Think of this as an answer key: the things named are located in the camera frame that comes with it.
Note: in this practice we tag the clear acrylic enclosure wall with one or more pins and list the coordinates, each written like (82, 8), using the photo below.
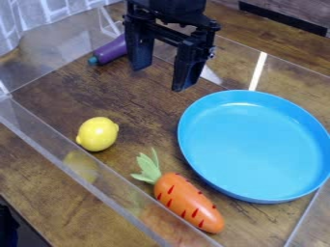
(76, 194)

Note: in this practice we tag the white patterned curtain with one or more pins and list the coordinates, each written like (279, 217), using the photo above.
(21, 15)

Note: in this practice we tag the yellow toy lemon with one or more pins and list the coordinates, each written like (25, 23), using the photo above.
(98, 134)

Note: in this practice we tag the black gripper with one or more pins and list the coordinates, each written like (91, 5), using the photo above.
(171, 21)

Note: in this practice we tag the dark baseboard strip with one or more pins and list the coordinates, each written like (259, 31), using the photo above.
(283, 19)

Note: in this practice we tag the orange toy carrot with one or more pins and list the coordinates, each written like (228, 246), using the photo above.
(179, 195)

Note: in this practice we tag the purple toy eggplant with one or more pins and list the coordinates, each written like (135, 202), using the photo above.
(110, 51)

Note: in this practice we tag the blue plastic plate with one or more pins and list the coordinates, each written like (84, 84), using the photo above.
(255, 146)

